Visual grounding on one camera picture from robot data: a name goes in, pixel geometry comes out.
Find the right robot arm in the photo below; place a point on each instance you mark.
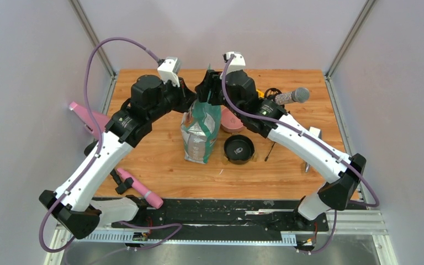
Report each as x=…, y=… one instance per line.
x=341, y=171

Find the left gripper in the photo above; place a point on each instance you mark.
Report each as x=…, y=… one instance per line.
x=186, y=96

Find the green dog food bag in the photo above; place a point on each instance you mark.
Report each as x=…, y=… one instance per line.
x=200, y=127

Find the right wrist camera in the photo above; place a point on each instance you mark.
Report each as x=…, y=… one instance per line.
x=234, y=61

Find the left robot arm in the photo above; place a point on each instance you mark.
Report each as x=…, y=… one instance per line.
x=71, y=203

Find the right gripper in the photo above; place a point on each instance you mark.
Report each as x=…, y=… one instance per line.
x=211, y=83

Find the pink pet bowl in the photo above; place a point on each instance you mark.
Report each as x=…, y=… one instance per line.
x=230, y=123

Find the yellow green triangular toy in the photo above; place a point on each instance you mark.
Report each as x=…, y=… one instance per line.
x=260, y=94

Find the glitter silver microphone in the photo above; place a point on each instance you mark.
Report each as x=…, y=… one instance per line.
x=300, y=95

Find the black pet bowl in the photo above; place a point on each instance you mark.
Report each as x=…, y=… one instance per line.
x=238, y=149

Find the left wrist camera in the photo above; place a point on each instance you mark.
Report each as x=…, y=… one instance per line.
x=168, y=70

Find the black mounting rail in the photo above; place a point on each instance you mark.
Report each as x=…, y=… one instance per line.
x=229, y=220

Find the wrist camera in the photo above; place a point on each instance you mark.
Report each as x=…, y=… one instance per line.
x=168, y=70
x=234, y=61

